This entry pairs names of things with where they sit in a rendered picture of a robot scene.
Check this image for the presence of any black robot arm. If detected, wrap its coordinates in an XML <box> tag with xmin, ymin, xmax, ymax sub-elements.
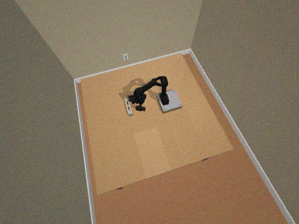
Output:
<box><xmin>129</xmin><ymin>76</ymin><xmax>169</xmax><ymax>105</ymax></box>

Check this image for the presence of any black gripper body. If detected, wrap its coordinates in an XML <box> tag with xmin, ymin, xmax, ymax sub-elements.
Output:
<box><xmin>136</xmin><ymin>94</ymin><xmax>146</xmax><ymax>111</ymax></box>

